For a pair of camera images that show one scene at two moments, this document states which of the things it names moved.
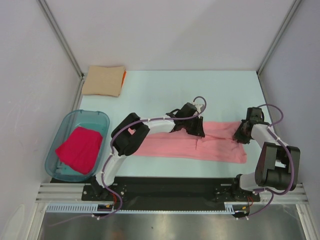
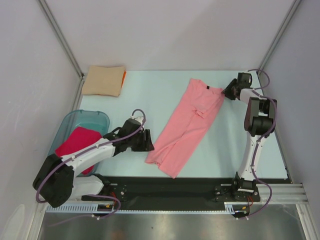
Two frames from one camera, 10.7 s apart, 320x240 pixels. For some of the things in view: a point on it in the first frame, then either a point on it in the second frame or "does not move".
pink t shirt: (218, 144) -> (200, 101)
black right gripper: (238, 135) -> (227, 91)
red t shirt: (80, 151) does not move
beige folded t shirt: (104, 80) does not move
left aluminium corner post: (48, 13) does not move
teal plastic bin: (92, 120) does not move
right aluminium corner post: (295, 5) does not move
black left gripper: (198, 131) -> (146, 145)
